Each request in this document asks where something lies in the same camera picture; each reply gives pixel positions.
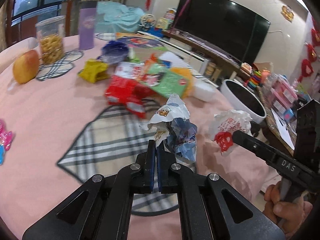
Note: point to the yellow snack wrapper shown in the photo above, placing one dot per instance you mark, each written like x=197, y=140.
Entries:
x=94, y=71

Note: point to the teal cloth covered chair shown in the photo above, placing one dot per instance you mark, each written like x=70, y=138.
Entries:
x=114, y=17

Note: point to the toy ferris wheel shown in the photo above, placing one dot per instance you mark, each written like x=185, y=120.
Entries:
x=147, y=21

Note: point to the person's right hand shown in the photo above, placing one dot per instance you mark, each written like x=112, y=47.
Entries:
x=293, y=214

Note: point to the blue foil wrapper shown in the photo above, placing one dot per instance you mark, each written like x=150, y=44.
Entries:
x=113, y=52

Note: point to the colourful picture book box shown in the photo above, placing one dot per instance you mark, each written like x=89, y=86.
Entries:
x=140, y=41

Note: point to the purple tumbler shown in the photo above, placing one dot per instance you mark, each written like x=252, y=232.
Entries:
x=88, y=10

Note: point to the green snack box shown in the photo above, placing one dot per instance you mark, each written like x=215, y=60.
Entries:
x=163, y=81

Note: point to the black television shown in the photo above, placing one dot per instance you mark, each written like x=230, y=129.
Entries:
x=229, y=26

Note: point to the pink toy on bed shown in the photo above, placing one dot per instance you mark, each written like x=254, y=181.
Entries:
x=6, y=138

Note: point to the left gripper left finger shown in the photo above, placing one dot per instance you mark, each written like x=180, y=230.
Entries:
x=143, y=170

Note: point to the white tv cabinet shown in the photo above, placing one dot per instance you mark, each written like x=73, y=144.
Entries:
x=208, y=61

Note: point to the pink blanket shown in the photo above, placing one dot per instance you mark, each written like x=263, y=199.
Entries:
x=46, y=116

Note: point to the red snack bag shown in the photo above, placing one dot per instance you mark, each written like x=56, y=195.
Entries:
x=129, y=93

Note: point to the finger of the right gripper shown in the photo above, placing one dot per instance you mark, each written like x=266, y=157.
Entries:
x=262, y=152

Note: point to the blue white wrapper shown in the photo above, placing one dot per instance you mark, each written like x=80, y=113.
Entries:
x=174, y=129

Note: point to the rainbow stacking ring toy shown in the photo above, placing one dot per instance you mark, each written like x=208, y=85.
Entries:
x=255, y=80

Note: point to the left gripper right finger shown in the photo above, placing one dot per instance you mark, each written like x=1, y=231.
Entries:
x=167, y=182

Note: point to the pink toy boxes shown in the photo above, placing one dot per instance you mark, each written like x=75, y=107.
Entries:
x=282, y=97

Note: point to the white red plastic bag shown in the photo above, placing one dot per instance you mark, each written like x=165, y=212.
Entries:
x=224, y=125

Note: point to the white trash bin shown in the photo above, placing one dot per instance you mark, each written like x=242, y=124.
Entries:
x=243, y=100

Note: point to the clear jar of snacks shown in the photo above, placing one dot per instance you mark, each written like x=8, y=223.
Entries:
x=50, y=34

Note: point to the orange foam fruit net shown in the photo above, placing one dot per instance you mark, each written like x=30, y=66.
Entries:
x=186, y=73

